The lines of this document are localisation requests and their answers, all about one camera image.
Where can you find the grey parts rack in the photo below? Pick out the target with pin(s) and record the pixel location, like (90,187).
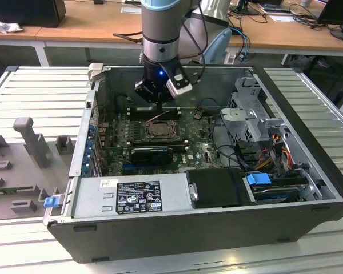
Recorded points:
(31,171)

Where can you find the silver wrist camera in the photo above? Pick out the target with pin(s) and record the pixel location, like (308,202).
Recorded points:
(179,88)

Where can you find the blue disk carrier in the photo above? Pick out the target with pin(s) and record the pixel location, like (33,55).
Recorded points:
(257,180)

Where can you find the green motherboard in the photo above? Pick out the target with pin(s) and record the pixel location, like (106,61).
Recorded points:
(200,148)

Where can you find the blue plastic latch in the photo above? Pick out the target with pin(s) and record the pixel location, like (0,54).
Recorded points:
(51,202)

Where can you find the wooden desk white frame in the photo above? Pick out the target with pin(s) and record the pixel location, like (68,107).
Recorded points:
(103,23)

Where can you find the black computer box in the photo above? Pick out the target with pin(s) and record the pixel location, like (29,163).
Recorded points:
(25,11)

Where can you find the RAM slot white clips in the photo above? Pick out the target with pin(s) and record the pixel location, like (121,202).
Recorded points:
(174,115)
(174,108)
(160,141)

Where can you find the RAM slot black clips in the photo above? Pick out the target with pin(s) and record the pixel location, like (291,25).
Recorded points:
(174,118)
(160,139)
(174,112)
(160,144)

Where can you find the graphics card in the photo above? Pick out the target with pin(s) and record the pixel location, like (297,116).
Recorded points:
(151,156)

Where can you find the blue expansion slot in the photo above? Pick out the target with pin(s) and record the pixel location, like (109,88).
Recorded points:
(127,165)

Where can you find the hard disk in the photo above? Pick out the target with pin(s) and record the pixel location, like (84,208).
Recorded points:
(274,197)

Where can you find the black monitor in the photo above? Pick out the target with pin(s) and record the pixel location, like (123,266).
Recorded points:
(337,11)

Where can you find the CPU socket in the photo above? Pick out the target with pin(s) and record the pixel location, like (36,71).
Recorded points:
(148,136)

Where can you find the black plastic cover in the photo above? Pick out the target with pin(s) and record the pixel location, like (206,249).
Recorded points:
(217,188)

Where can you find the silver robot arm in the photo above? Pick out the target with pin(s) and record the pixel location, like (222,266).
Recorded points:
(160,17)

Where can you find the grey power supply unit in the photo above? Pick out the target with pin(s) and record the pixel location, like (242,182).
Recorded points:
(88,197)

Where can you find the white paper sheet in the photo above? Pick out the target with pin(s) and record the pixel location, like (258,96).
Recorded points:
(131,10)
(283,18)

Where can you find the black and silver PC case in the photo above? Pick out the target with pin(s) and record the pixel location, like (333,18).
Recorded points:
(160,239)

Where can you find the silver metal drive cage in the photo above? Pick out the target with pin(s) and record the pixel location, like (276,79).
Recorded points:
(245,120)

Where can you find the crumpled white paper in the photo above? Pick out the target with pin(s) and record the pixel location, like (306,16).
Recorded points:
(5,27)

